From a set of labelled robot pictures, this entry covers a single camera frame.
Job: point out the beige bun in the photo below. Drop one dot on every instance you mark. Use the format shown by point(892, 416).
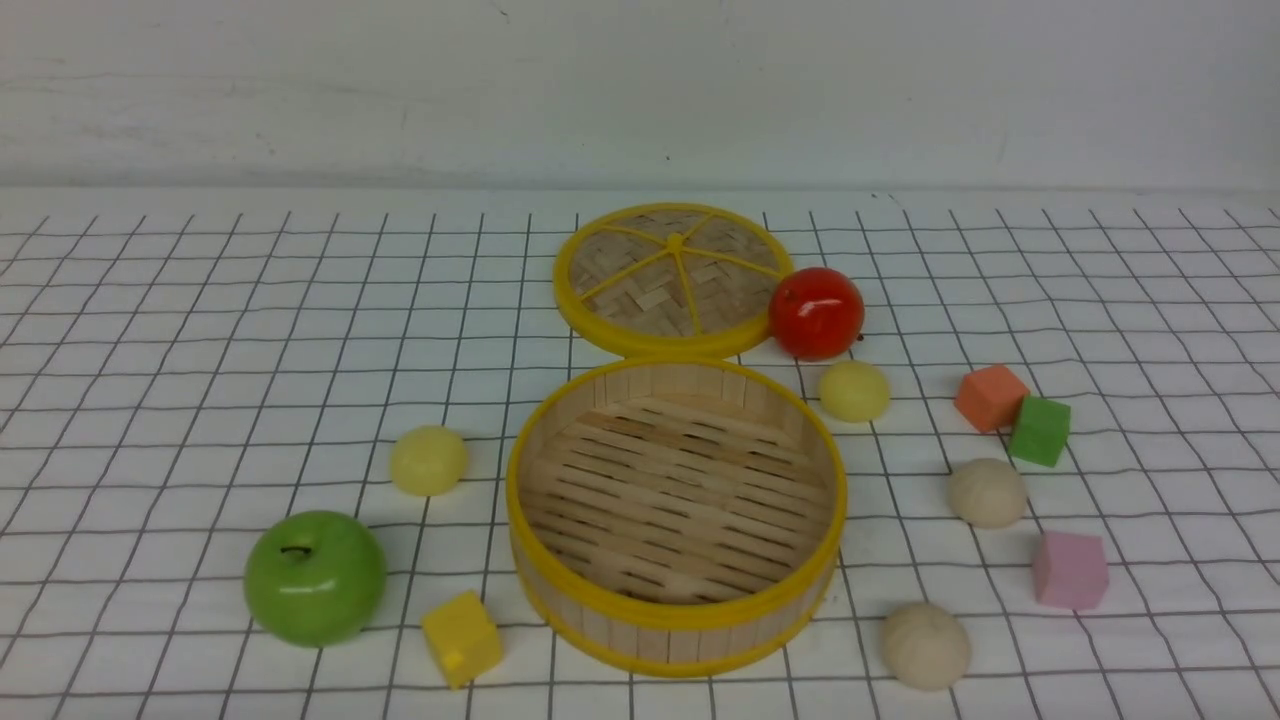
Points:
point(987, 492)
point(925, 647)

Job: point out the white grid tablecloth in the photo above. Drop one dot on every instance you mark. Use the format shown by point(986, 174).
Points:
point(184, 369)

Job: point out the woven bamboo steamer lid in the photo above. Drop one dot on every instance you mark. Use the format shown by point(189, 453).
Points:
point(670, 278)

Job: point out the pink foam cube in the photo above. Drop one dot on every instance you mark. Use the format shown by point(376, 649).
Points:
point(1070, 570)

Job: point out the bamboo steamer tray yellow rim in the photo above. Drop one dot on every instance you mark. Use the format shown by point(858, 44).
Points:
point(675, 516)

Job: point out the yellow bun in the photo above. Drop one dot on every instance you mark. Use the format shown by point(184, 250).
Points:
point(854, 392)
point(428, 461)

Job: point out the green apple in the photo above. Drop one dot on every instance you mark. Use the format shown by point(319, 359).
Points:
point(315, 578)

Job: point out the orange foam cube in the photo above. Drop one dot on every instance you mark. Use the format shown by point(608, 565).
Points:
point(990, 398)

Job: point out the green foam cube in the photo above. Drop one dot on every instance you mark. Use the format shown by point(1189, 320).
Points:
point(1040, 432)

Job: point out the yellow foam cube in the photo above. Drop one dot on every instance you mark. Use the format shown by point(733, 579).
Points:
point(463, 639)

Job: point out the red tomato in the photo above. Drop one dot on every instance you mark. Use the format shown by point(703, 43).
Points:
point(816, 313)

